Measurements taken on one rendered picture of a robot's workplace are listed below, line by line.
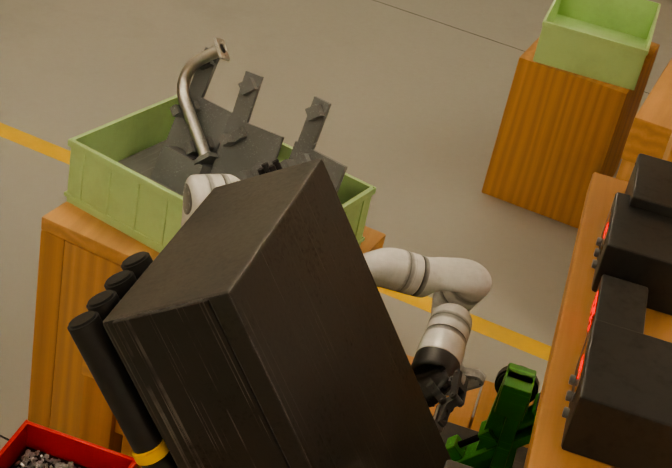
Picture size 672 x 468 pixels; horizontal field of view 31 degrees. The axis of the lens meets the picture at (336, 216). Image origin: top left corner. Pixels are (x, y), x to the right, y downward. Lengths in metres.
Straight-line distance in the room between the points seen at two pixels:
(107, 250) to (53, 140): 2.09
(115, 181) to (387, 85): 3.14
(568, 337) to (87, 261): 1.63
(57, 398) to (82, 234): 0.51
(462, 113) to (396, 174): 0.79
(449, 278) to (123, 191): 1.09
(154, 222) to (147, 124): 0.39
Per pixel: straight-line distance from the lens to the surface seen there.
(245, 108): 2.96
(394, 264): 1.98
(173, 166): 3.02
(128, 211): 2.90
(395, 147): 5.31
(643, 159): 1.83
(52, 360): 3.17
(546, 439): 1.37
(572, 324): 1.56
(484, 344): 4.21
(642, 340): 1.44
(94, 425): 2.54
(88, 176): 2.95
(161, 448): 1.48
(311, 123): 2.88
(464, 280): 2.03
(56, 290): 3.05
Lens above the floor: 2.37
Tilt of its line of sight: 30 degrees down
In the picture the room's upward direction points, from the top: 12 degrees clockwise
